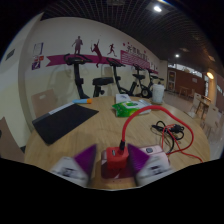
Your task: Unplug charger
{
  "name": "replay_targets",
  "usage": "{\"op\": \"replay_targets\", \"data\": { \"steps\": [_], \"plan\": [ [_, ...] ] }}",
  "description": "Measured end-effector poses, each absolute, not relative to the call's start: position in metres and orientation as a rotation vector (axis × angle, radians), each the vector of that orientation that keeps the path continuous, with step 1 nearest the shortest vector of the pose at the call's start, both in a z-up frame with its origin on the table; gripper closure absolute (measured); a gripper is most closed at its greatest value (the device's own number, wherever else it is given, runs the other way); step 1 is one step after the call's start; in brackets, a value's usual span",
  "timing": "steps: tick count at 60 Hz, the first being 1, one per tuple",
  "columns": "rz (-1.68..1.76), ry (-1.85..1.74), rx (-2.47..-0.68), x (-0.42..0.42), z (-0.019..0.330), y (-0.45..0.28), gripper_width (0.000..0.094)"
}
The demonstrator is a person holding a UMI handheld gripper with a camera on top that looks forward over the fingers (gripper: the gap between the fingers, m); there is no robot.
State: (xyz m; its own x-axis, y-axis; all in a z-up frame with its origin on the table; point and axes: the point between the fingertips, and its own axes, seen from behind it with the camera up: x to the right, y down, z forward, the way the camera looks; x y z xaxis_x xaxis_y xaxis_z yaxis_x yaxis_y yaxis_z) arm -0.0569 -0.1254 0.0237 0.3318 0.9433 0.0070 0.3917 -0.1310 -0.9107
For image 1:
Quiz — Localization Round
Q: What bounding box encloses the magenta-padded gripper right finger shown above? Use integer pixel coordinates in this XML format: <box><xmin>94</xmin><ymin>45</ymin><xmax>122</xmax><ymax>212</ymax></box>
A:
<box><xmin>127</xmin><ymin>143</ymin><xmax>174</xmax><ymax>187</ymax></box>

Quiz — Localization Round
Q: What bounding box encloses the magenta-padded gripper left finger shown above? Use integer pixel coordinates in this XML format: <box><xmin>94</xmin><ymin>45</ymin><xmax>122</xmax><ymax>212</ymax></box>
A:
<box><xmin>49</xmin><ymin>143</ymin><xmax>98</xmax><ymax>188</ymax></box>

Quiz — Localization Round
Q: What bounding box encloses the red charger block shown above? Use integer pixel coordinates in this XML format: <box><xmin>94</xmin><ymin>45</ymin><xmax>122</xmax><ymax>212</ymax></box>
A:
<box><xmin>105</xmin><ymin>146</ymin><xmax>130</xmax><ymax>170</ymax></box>

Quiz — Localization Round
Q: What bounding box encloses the black mouse pad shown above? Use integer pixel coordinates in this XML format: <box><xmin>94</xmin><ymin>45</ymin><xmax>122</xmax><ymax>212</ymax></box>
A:
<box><xmin>32</xmin><ymin>103</ymin><xmax>100</xmax><ymax>146</ymax></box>

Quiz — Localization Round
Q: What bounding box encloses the white flat strip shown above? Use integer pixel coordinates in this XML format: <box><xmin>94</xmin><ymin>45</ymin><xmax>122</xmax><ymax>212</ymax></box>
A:
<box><xmin>34</xmin><ymin>101</ymin><xmax>78</xmax><ymax>121</ymax></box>

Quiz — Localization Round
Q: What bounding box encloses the green wet wipes pack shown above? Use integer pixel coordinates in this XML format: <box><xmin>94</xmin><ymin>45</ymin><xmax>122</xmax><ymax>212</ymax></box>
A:
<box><xmin>112</xmin><ymin>100</ymin><xmax>153</xmax><ymax>118</ymax></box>

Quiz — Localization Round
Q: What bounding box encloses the blue and orange marker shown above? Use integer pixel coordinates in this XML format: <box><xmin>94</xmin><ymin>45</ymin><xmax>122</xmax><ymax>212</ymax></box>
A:
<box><xmin>72</xmin><ymin>97</ymin><xmax>93</xmax><ymax>105</ymax></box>

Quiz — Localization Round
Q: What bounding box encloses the small white box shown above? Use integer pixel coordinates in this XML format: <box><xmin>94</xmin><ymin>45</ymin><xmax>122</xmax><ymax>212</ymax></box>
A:
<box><xmin>115</xmin><ymin>93</ymin><xmax>132</xmax><ymax>104</ymax></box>

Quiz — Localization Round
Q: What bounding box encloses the plain wooden chair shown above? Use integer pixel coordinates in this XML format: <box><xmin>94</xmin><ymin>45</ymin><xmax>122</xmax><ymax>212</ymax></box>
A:
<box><xmin>30</xmin><ymin>88</ymin><xmax>59</xmax><ymax>119</ymax></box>

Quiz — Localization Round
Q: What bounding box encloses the white translucent cup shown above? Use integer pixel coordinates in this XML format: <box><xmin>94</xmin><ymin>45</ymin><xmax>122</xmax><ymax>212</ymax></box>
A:
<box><xmin>151</xmin><ymin>83</ymin><xmax>166</xmax><ymax>104</ymax></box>

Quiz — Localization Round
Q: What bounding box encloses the wooden chairs and tables group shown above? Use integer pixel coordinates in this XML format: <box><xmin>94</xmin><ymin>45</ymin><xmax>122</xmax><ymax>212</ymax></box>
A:
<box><xmin>188</xmin><ymin>91</ymin><xmax>224</xmax><ymax>141</ymax></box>

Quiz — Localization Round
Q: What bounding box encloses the exercise bikes group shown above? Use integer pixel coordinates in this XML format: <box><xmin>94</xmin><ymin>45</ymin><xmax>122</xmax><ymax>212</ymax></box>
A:
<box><xmin>63</xmin><ymin>53</ymin><xmax>166</xmax><ymax>99</ymax></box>

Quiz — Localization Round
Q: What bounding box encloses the ceiling lights group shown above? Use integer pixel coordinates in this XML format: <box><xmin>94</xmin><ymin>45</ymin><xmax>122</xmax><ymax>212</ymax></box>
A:
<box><xmin>151</xmin><ymin>3</ymin><xmax>216</xmax><ymax>81</ymax></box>

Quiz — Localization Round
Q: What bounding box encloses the black cable bundle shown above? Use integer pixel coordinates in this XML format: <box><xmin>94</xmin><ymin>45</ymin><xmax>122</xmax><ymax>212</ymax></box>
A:
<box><xmin>151</xmin><ymin>120</ymin><xmax>186</xmax><ymax>155</ymax></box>

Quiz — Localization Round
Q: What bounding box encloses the red charging cable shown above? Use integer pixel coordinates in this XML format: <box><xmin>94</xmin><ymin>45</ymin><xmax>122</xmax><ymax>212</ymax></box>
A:
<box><xmin>119</xmin><ymin>104</ymin><xmax>204</xmax><ymax>164</ymax></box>

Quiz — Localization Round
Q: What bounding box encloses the magenta sports wall decal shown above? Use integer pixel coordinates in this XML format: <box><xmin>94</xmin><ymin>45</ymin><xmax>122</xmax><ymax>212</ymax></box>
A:
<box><xmin>45</xmin><ymin>34</ymin><xmax>159</xmax><ymax>75</ymax></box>

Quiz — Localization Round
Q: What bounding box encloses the small red wall sign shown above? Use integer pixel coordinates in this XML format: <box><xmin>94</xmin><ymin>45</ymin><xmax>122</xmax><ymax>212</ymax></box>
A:
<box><xmin>31</xmin><ymin>54</ymin><xmax>45</xmax><ymax>71</ymax></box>

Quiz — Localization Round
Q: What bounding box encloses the white wall poster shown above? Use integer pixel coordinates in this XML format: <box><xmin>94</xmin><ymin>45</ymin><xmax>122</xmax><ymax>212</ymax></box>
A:
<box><xmin>32</xmin><ymin>42</ymin><xmax>45</xmax><ymax>56</ymax></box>

